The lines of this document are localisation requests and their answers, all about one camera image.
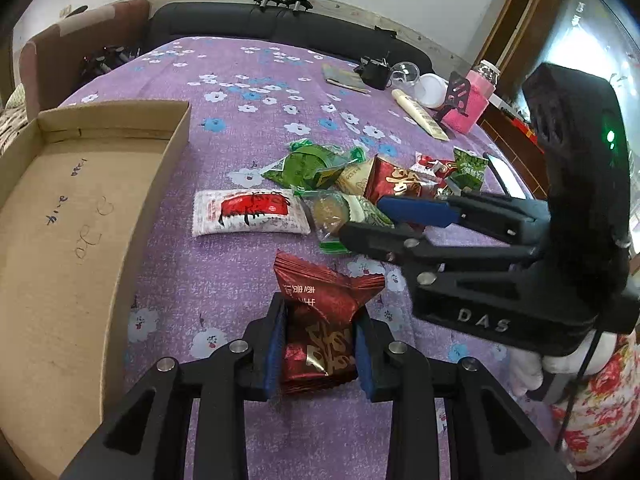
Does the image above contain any person's right hand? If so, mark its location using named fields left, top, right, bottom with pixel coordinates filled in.
left=507, top=331, right=623, bottom=398

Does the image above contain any black smartphone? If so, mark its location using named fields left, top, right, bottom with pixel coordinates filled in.
left=484, top=152, right=526, bottom=201

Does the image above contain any large green snack packet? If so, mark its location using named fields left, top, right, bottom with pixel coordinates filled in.
left=260, top=139, right=351, bottom=195

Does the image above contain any bottle with white cap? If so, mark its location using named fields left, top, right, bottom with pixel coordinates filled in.
left=472, top=59, right=501, bottom=88

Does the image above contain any person's right forearm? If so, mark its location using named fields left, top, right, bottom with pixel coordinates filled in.
left=550, top=332, right=640, bottom=473

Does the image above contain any small green snack packet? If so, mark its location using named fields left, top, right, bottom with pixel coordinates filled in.
left=452, top=146, right=490, bottom=191

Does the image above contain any beige snack packet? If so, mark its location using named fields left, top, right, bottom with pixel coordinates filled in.
left=335, top=161, right=376, bottom=196

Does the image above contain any pile of black devices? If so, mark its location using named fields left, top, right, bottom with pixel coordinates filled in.
left=82, top=45, right=143, bottom=78

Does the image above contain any wooden frame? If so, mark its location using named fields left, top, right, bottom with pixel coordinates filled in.
left=470, top=0, right=558, bottom=98

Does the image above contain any black leather sofa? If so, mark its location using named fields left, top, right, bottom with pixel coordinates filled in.
left=147, top=1, right=433, bottom=73

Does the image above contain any clear green-edged cookie packet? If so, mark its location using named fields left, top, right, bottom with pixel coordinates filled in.
left=306, top=190, right=353, bottom=255

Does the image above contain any red box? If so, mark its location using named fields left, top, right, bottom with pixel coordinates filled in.
left=505, top=112, right=538, bottom=143

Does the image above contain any black cable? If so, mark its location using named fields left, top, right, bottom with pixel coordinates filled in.
left=552, top=330, right=601, bottom=456

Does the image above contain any brown armchair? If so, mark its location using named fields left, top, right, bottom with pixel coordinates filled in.
left=20, top=0, right=151, bottom=121

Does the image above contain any dark red snack packet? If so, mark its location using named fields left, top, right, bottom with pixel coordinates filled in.
left=272, top=251, right=387, bottom=395
left=364, top=155, right=441, bottom=203

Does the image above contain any pink box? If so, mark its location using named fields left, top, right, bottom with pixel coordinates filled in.
left=442, top=70, right=491, bottom=133

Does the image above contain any black small pouch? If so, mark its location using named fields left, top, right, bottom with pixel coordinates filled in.
left=354, top=56, right=392, bottom=90

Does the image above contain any clear glass cup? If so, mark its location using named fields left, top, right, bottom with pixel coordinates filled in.
left=390, top=60, right=423, bottom=86

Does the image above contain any small red white candy packet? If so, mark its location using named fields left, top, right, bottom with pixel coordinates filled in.
left=412, top=152, right=458, bottom=178

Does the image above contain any low wooden cabinet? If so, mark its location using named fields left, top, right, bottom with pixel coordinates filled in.
left=481, top=102, right=551, bottom=198

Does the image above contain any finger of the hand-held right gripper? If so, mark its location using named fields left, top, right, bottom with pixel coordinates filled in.
left=339, top=222, right=543, bottom=283
left=376, top=191, right=551, bottom=248

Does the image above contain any white round container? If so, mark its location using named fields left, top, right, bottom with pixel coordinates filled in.
left=417, top=73, right=448, bottom=109

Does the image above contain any small notebook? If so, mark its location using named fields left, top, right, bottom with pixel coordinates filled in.
left=321, top=62, right=371, bottom=93

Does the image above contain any green pillow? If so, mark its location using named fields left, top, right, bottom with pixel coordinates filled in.
left=4, top=82, right=27, bottom=109

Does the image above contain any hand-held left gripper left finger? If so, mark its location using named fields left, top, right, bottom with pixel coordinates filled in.
left=60, top=294, right=288, bottom=480

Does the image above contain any white red-label snack packet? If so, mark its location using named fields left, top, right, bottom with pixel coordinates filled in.
left=192, top=189, right=312, bottom=237

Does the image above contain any patterned blanket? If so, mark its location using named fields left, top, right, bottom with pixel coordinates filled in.
left=0, top=107, right=28, bottom=153

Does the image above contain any shallow cardboard box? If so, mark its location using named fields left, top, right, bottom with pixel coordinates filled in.
left=0, top=100, right=192, bottom=480

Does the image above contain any cream long packet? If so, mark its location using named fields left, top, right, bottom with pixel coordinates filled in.
left=391, top=89, right=449, bottom=140

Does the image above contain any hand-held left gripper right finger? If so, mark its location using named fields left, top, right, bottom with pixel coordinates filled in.
left=352, top=305, right=576, bottom=480

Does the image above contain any black phone stand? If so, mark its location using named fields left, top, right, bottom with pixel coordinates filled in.
left=432, top=71, right=476, bottom=121

